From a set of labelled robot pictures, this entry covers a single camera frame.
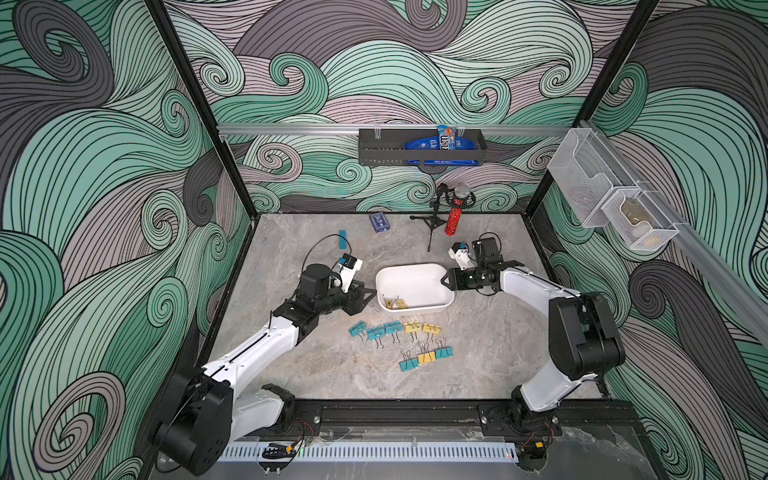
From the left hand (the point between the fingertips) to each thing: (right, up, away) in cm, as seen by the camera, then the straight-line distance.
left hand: (369, 285), depth 80 cm
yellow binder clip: (+7, -7, +10) cm, 14 cm away
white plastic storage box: (+17, -4, +20) cm, 27 cm away
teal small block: (-11, +12, +30) cm, 35 cm away
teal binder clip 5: (+21, -20, +3) cm, 29 cm away
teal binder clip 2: (+2, -15, +6) cm, 16 cm away
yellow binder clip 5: (+16, -21, +3) cm, 27 cm away
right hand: (+26, -1, +14) cm, 29 cm away
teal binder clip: (-4, -14, +7) cm, 16 cm away
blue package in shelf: (+20, +43, +12) cm, 49 cm away
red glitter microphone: (+28, +27, +10) cm, 41 cm away
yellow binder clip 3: (+12, -13, +6) cm, 19 cm away
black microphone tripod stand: (+24, +27, +18) cm, 40 cm away
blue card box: (+3, +19, +36) cm, 41 cm away
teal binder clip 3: (+7, -14, +7) cm, 17 cm away
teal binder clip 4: (+11, -22, +1) cm, 25 cm away
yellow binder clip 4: (+18, -14, +7) cm, 24 cm away
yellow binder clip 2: (+10, -8, +12) cm, 17 cm away
